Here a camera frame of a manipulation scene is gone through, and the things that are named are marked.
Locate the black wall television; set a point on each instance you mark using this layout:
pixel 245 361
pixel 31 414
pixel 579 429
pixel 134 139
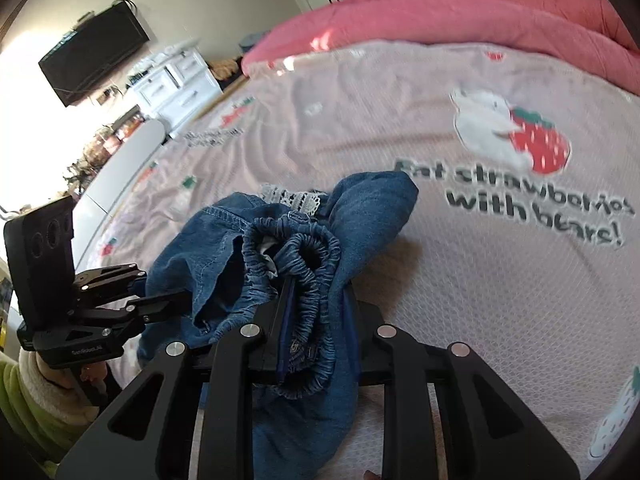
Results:
pixel 92 52

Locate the white dresser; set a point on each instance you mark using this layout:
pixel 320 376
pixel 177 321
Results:
pixel 175 85

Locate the person's left hand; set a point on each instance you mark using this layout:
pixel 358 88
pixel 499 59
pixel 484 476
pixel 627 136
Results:
pixel 90 374

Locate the person's left forearm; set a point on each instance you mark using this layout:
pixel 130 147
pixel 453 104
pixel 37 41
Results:
pixel 35 410

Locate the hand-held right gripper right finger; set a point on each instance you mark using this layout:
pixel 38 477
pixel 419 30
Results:
pixel 372 355

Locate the pink quilt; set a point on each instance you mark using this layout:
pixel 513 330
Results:
pixel 450 20

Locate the blue denim dress with lace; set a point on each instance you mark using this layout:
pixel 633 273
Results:
pixel 310 410

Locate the pink strawberry printed blanket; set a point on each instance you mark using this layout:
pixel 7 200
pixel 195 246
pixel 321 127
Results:
pixel 450 285

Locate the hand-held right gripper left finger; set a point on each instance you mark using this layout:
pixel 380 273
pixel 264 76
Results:
pixel 267 332

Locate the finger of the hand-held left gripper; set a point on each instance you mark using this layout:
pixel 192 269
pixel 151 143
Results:
pixel 160 306
pixel 115 276

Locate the brown plush toy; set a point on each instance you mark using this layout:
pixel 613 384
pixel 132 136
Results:
pixel 225 69

